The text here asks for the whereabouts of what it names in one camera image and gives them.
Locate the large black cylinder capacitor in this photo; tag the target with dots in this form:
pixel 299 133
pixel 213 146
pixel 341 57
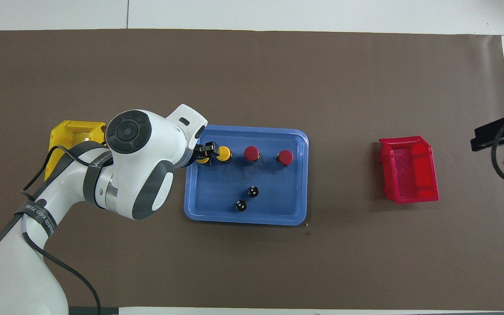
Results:
pixel 241 205

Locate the small black cylinder capacitor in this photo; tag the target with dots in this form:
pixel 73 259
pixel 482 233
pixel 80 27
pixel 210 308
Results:
pixel 253 191

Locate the yellow push button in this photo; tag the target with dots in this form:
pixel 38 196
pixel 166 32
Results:
pixel 224 153
pixel 202 162

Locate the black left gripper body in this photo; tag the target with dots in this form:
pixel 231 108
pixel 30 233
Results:
pixel 197 154

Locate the yellow plastic bin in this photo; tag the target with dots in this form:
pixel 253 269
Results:
pixel 66 135

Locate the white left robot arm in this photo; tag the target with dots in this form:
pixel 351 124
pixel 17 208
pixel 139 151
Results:
pixel 138 148

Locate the red push button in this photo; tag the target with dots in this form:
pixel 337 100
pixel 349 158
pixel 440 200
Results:
pixel 251 153
pixel 285 157

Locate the red plastic bin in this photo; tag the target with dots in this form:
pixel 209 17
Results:
pixel 409 170

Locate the brown table mat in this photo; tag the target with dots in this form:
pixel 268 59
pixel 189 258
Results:
pixel 252 78

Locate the blue plastic tray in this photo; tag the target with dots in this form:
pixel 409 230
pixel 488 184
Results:
pixel 278 197

